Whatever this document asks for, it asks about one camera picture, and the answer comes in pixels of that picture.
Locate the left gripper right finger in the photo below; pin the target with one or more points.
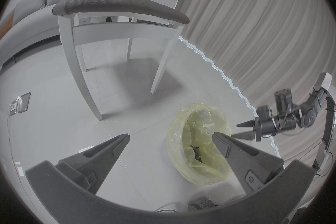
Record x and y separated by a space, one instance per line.
244 162

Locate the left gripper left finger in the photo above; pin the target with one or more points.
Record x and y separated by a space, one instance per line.
99 157

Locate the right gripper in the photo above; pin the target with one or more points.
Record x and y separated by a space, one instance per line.
265 128

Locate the black plastic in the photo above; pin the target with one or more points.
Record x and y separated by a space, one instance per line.
196 154

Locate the yellow plastic bag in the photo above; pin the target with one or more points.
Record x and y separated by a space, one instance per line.
199 118

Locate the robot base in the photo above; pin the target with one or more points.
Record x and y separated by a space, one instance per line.
202 204

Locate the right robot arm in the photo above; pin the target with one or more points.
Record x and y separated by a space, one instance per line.
309 112

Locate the white trash bin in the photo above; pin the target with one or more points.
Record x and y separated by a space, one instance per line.
178 165

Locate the pale grey sofa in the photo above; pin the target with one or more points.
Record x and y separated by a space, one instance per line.
31 23

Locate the grey cushioned white chair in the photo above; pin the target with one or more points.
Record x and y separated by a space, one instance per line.
118 3

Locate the orange cushion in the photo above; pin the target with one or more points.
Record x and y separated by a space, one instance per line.
6 26

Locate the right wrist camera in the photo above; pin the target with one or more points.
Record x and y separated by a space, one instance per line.
263 111

